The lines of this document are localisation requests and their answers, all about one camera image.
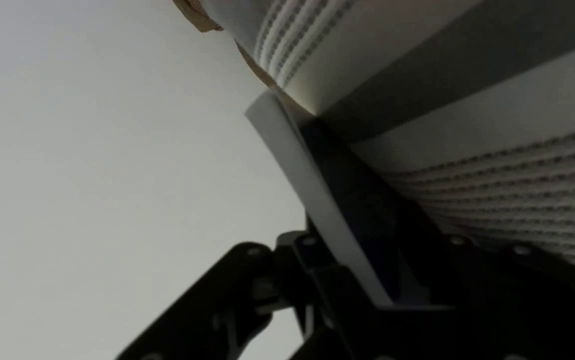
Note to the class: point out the grey striped pillow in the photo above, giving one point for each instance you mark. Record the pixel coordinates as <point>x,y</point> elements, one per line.
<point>468,81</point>

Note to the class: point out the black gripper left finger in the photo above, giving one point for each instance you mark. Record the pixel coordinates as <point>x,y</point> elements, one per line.
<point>234,300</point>

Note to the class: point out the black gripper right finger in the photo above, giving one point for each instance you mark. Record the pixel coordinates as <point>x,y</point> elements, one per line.
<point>519,306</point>

